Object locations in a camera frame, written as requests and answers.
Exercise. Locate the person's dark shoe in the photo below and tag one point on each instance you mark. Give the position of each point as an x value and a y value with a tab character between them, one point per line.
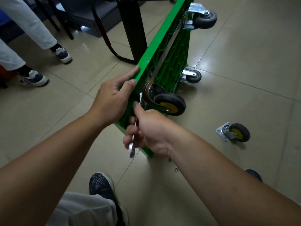
254	175
102	185

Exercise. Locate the person's right forearm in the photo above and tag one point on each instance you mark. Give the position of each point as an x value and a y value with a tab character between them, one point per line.
235	181

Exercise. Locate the person's light trousers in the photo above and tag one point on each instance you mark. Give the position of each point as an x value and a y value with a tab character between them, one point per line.
82	210

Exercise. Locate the person's left forearm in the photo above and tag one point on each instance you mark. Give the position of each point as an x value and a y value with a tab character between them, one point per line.
42	171

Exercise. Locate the silver wrench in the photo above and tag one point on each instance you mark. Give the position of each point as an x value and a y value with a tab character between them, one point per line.
132	150

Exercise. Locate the person's right hand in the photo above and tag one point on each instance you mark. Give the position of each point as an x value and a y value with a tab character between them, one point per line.
150	134

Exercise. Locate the blue plastic crate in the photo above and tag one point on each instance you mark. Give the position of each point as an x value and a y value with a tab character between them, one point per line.
3	17

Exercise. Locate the person's left hand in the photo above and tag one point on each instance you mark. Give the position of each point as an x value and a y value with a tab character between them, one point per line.
110	103

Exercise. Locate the green platform trolley deck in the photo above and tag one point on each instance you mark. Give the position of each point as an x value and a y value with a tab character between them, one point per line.
169	63

